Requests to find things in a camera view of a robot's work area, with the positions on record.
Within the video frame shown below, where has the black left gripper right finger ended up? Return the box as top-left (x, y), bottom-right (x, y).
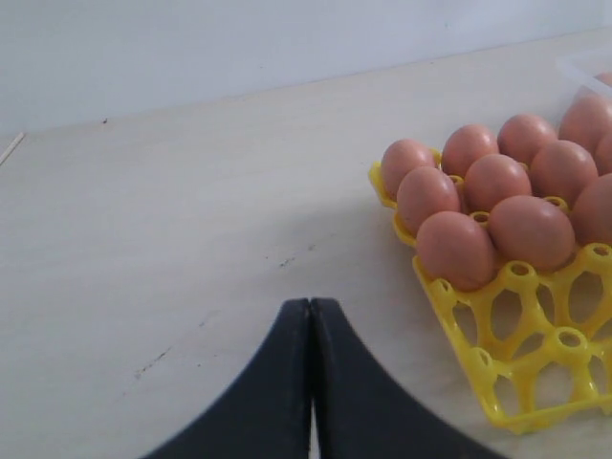
top-left (309, 298), bottom-right (498, 459)

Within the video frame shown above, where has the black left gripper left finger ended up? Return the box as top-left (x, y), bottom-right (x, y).
top-left (147, 298), bottom-right (311, 459)

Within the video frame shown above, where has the brown egg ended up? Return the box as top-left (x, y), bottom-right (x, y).
top-left (416, 211), bottom-right (495, 292)
top-left (530, 140), bottom-right (599, 208)
top-left (571, 173), bottom-right (612, 246)
top-left (594, 132), bottom-right (612, 176)
top-left (396, 166), bottom-right (461, 236)
top-left (464, 154), bottom-right (532, 211)

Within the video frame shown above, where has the yellow plastic egg tray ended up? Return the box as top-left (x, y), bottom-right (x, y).
top-left (367, 147), bottom-right (612, 436)

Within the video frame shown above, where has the brown egg second row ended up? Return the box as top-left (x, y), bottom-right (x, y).
top-left (488, 195), bottom-right (576, 271)

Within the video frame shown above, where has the brown egg placed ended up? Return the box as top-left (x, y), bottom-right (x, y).
top-left (381, 139), bottom-right (437, 200)
top-left (497, 114), bottom-right (557, 165)
top-left (441, 123), bottom-right (499, 177)

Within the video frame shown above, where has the clear plastic container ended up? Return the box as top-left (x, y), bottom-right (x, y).
top-left (556, 45), bottom-right (611, 102)

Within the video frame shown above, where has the brown egg left column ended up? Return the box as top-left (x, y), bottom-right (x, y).
top-left (594, 72), bottom-right (612, 88)

